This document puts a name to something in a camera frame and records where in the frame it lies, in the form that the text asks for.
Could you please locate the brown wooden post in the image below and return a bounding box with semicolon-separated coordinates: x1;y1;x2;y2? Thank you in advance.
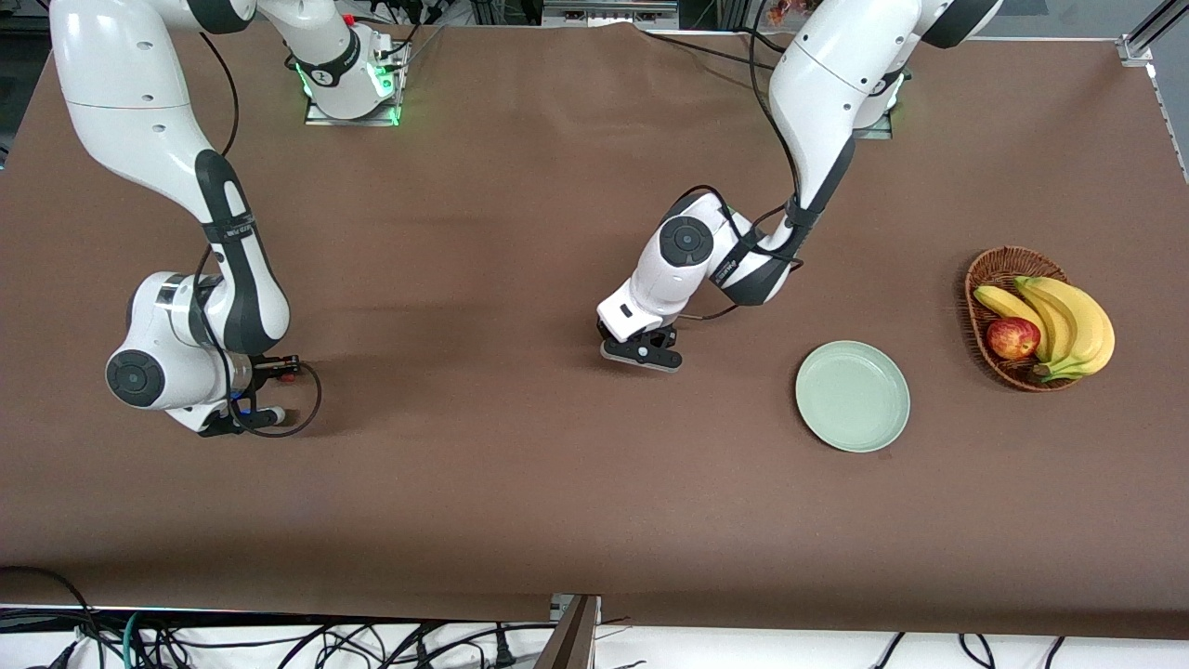
537;595;601;669

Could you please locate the aluminium frame profile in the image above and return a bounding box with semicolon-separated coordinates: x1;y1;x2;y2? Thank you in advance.
1119;0;1189;177

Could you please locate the pale green plate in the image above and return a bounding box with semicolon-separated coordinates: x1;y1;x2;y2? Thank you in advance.
795;340;911;454

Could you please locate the grey metal box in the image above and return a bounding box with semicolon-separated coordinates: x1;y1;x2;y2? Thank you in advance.
542;0;681;29

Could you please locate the brown table cover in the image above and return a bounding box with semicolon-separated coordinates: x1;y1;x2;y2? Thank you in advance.
0;14;1189;642

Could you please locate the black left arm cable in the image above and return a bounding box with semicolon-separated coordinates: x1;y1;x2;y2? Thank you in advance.
669;28;809;321

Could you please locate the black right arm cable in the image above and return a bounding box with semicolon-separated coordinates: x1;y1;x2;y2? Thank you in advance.
190;28;323;439

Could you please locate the thick black floor cable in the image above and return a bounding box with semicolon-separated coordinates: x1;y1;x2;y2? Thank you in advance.
0;565;105;669

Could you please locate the red apple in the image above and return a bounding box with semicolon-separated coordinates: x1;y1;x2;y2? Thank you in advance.
986;317;1041;361

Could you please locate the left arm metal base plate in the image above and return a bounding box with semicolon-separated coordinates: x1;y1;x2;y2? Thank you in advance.
850;70;907;140

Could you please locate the black cable on table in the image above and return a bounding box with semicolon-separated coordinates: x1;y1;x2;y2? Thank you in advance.
641;28;781;73

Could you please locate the brown wicker basket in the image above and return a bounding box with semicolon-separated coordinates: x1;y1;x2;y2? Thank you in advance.
964;245;1083;393

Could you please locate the teal floor cable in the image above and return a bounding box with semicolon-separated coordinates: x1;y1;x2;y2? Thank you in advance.
121;610;151;669

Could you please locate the yellow banana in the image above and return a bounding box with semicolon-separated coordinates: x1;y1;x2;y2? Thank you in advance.
973;284;1051;361
1014;276;1083;365
1031;279;1116;382

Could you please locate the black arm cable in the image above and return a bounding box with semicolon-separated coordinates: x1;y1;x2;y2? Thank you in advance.
669;28;809;321
190;28;323;439

